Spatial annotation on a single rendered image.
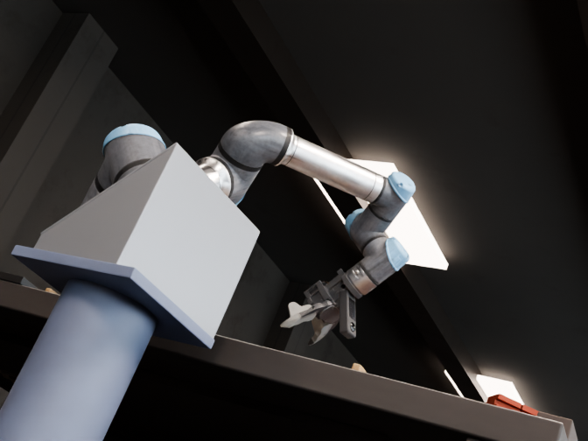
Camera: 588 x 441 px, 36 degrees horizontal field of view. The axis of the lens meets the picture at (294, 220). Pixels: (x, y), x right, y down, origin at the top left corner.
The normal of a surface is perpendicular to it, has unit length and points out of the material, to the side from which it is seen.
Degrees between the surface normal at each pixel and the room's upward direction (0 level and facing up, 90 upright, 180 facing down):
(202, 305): 90
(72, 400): 90
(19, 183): 90
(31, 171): 90
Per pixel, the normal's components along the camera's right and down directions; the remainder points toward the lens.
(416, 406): -0.33, -0.51
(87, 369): 0.39, -0.25
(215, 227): 0.81, 0.07
